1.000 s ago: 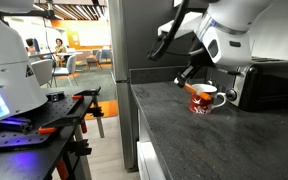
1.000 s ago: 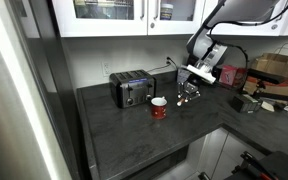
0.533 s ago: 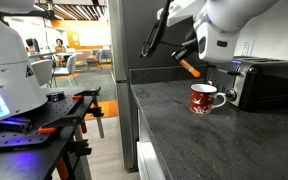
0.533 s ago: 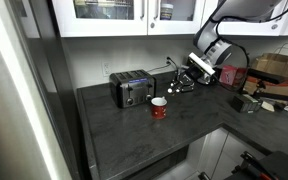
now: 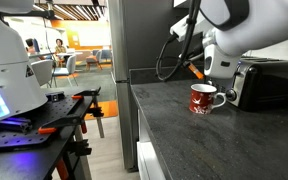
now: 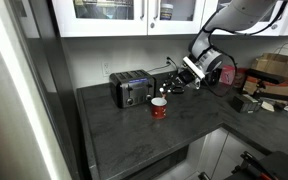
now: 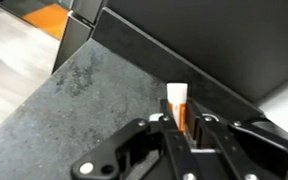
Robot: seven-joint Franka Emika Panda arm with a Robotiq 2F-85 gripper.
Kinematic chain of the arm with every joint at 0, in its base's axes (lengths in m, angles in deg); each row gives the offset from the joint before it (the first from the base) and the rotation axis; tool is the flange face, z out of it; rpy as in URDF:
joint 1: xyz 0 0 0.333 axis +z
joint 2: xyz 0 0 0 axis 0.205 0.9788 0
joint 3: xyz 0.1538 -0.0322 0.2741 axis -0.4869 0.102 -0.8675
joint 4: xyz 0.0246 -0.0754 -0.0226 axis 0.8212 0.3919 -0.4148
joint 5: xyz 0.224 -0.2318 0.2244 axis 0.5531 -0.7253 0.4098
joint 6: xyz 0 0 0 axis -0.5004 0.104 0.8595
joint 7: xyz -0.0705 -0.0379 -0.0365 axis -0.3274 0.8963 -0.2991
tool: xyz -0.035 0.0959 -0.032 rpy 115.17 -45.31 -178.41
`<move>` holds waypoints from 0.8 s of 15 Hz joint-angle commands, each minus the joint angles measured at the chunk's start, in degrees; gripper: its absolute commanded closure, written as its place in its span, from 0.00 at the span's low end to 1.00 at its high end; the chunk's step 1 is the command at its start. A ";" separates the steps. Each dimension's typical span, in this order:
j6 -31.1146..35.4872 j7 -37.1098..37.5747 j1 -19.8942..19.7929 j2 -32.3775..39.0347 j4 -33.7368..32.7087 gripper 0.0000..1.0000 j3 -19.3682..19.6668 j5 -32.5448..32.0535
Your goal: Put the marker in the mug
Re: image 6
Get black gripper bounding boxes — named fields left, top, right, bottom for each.
left=161, top=67, right=199, bottom=96

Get red mug with white interior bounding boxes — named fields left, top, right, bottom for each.
left=150, top=96, right=168, bottom=120

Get black and silver toaster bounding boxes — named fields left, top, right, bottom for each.
left=108, top=69, right=157, bottom=109

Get pink box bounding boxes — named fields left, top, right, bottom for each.
left=219, top=64, right=237, bottom=86

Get white upper cabinet glass doors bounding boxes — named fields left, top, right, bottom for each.
left=51, top=0, right=288, bottom=38

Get black rectangular box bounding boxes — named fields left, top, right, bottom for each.
left=231, top=93, right=262, bottom=114

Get jar with dark label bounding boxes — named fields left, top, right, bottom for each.
left=159, top=3, right=175, bottom=21

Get white lower cabinets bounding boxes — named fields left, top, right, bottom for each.
left=155, top=127, right=272, bottom=180

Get black stand with bars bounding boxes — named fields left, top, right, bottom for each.
left=245, top=68, right=288, bottom=105

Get brown paper bag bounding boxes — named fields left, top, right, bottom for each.
left=243, top=42, right=288, bottom=98

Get dark grey side panel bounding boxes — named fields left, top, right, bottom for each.
left=3, top=0, right=85, bottom=180

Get black power cable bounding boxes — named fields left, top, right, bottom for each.
left=146, top=56, right=179, bottom=74

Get white wall outlet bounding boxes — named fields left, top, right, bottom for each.
left=101, top=61, right=113, bottom=77

